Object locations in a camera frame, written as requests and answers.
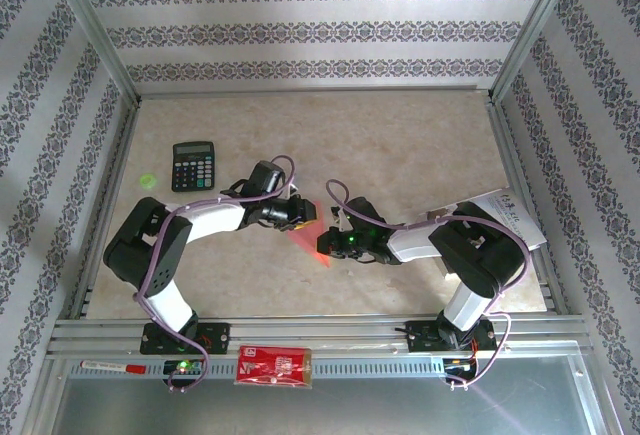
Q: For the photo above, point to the wide aluminium mounting rail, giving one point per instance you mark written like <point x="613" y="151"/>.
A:
<point x="325" y="327"/>

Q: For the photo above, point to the small circuit board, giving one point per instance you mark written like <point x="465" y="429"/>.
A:
<point x="192" y="367"/>
<point x="457" y="365"/>

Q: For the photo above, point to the red snack packet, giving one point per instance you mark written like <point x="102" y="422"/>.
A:
<point x="270" y="366"/>

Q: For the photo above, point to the pink square paper sheet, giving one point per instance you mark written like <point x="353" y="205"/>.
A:
<point x="307" y="242"/>

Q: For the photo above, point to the aluminium table edge rail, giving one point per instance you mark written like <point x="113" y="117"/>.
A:
<point x="511" y="155"/>
<point x="117" y="155"/>
<point x="310" y="91"/>

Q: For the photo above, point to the white printed booklet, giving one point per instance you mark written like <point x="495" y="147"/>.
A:
<point x="505" y="202"/>

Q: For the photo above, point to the red white marker pen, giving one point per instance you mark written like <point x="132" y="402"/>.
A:
<point x="112" y="366"/>

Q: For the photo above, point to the black calculator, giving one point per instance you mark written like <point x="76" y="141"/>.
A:
<point x="192" y="170"/>

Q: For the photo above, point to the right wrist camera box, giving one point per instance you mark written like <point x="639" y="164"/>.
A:
<point x="362" y="210"/>

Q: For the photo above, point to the steel sheet panel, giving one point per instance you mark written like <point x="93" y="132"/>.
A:
<point x="325" y="410"/>

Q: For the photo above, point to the aluminium frame post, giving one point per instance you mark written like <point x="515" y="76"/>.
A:
<point x="532" y="25"/>
<point x="92" y="25"/>

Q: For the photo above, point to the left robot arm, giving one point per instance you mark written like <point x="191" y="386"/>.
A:
<point x="145" y="250"/>

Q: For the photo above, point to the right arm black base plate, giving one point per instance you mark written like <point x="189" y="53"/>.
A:
<point x="422" y="337"/>

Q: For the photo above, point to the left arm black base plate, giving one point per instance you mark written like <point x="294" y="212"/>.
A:
<point x="217" y="337"/>

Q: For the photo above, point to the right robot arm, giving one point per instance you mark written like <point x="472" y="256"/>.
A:
<point x="475" y="255"/>

